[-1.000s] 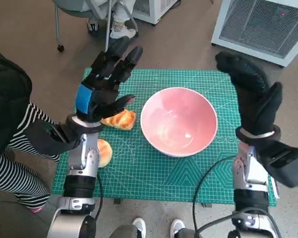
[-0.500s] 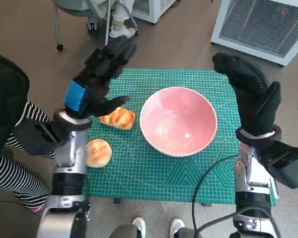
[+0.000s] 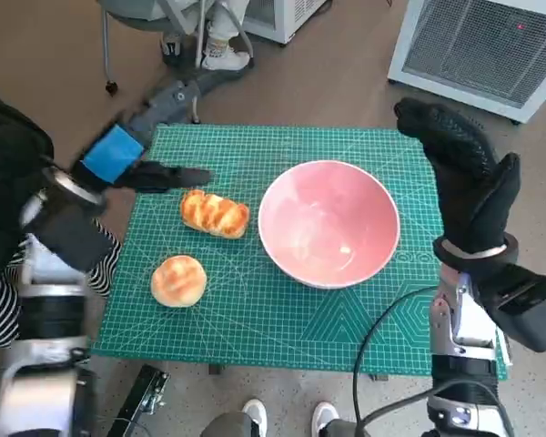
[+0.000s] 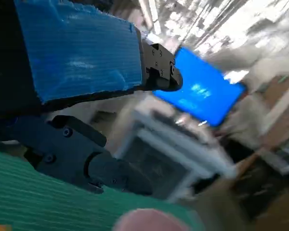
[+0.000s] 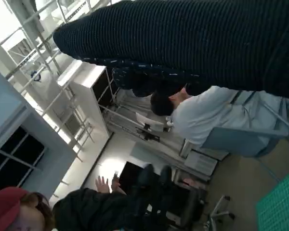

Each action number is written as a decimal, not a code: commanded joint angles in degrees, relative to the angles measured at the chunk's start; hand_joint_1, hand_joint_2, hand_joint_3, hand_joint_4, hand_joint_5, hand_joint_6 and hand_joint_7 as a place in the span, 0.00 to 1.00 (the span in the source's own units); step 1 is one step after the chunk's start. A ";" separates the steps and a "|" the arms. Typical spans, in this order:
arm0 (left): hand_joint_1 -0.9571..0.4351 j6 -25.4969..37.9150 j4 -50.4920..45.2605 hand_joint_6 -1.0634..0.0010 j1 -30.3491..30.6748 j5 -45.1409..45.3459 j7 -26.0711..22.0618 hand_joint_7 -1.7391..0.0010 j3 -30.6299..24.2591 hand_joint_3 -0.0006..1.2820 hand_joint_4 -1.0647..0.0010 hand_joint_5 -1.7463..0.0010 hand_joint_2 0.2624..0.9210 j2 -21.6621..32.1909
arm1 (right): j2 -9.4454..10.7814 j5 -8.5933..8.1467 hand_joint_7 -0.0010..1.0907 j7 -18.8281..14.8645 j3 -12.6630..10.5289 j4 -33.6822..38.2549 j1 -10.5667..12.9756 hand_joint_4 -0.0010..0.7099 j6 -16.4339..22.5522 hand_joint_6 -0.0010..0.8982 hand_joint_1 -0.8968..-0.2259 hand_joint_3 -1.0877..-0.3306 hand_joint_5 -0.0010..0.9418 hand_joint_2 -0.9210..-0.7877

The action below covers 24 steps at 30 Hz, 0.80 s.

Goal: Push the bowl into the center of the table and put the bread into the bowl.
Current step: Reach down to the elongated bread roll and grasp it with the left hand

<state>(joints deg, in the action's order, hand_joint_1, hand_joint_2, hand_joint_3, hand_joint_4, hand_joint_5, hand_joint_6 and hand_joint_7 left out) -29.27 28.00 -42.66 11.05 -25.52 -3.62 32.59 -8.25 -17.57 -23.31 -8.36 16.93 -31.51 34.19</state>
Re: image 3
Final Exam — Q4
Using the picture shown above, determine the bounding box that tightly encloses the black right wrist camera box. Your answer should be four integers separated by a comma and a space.
477, 263, 546, 354

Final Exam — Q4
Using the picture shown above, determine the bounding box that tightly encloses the green cutting mat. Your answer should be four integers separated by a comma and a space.
95, 125, 509, 381

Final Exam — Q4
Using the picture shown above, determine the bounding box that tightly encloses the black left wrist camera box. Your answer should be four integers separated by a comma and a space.
20, 193, 116, 274

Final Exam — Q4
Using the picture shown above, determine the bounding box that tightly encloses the pink bowl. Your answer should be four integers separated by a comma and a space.
258, 158, 401, 291

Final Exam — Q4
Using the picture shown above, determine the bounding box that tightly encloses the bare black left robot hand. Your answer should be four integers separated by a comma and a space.
70, 70, 249, 197

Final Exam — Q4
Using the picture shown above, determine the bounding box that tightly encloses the long black robot cable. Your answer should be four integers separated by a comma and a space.
350, 285, 442, 437

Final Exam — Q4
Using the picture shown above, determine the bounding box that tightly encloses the braided toy bread loaf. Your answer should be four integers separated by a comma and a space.
179, 189, 251, 240

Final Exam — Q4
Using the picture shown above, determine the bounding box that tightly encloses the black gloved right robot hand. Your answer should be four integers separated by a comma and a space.
393, 97, 522, 254

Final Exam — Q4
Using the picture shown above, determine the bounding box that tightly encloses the round toy bread bun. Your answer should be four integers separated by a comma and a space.
150, 255, 208, 310

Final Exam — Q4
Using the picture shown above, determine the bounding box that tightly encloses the grey chair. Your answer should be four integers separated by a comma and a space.
97, 0, 256, 125

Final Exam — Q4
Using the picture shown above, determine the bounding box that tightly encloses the person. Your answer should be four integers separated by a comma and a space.
199, 399, 360, 437
0, 84, 122, 351
161, 0, 256, 72

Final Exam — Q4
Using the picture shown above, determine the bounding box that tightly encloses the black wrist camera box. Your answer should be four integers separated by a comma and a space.
477, 263, 546, 354
20, 193, 116, 274

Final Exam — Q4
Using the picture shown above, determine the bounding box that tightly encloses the large white mesh cabinet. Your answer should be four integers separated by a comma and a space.
388, 0, 546, 125

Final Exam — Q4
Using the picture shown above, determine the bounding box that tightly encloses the black metal stand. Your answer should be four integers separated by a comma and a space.
106, 363, 172, 437

